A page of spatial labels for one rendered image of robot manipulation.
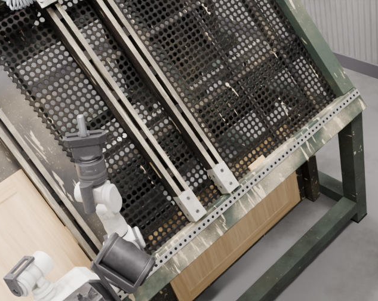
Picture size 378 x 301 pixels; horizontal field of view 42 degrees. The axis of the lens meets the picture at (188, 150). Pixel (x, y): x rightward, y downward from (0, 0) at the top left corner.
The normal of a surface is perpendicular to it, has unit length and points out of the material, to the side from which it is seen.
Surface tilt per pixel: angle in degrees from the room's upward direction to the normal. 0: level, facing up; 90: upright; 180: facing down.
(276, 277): 0
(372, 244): 0
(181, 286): 90
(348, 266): 0
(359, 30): 90
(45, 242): 56
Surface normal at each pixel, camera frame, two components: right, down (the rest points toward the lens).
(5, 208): 0.37, -0.11
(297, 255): -0.26, -0.74
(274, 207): 0.63, 0.37
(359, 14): -0.76, 0.55
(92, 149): 0.08, 0.44
